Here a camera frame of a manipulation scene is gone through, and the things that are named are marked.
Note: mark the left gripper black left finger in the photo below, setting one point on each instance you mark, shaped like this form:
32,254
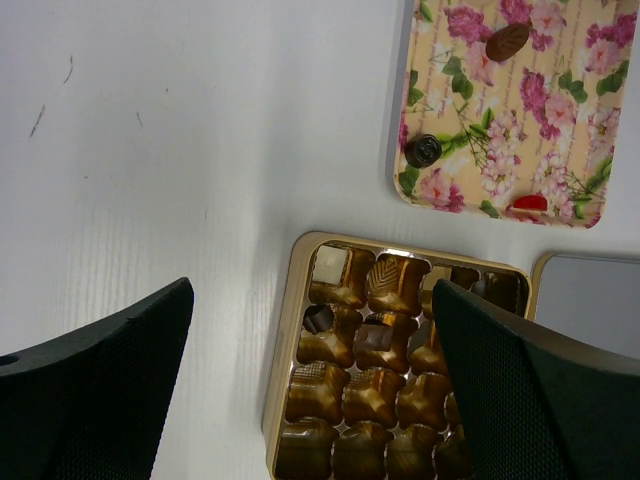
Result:
92,403

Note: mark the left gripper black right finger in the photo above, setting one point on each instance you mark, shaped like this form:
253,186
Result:
536,404

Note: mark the silver tin lid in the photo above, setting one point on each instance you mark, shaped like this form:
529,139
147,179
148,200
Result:
589,297

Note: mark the white chocolate piece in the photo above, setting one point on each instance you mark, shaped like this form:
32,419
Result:
329,265

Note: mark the gold chocolate box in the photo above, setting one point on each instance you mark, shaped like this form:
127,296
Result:
371,397

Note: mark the red white chocolate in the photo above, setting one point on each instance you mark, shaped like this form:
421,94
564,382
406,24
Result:
527,209

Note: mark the dark round chocolate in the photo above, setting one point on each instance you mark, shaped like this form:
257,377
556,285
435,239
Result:
422,151

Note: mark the brown leaf chocolate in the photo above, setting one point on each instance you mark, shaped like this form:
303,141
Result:
507,41

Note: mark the floral tray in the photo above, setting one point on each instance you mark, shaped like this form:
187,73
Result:
543,122

